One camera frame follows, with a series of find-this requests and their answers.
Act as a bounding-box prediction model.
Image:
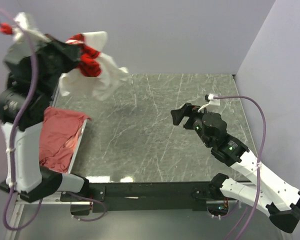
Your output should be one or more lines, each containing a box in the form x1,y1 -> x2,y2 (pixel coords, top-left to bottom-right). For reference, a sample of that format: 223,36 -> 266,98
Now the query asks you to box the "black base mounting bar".
59,181 -> 231,218

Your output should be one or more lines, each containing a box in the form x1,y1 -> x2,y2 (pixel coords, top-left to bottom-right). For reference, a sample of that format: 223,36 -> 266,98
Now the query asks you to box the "red t-shirt in tray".
39,106 -> 91,173

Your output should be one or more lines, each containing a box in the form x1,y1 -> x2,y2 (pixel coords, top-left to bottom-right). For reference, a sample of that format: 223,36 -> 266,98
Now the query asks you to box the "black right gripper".
170,102 -> 214,148

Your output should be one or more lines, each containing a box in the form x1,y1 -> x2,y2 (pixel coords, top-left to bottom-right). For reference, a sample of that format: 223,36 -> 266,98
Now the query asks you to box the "aluminium frame rail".
4,189 -> 96,240

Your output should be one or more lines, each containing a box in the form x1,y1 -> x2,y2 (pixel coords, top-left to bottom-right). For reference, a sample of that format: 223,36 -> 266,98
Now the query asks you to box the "white t-shirt red print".
13,12 -> 130,102

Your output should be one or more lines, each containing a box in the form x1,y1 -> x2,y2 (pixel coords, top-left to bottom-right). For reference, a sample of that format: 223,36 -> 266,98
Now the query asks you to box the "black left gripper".
41,32 -> 83,97

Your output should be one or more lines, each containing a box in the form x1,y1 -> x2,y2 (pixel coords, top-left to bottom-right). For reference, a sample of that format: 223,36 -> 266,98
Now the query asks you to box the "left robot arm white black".
0,37 -> 90,203

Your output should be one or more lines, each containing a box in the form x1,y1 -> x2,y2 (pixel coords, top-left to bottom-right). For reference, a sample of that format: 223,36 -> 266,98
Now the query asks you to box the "white plastic tray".
66,119 -> 88,175

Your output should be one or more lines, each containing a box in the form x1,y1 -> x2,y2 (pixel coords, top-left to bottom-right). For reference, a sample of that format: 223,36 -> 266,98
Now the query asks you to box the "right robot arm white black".
170,103 -> 300,234

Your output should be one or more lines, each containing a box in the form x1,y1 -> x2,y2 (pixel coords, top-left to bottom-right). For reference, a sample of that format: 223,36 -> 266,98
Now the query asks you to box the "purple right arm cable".
216,96 -> 266,240

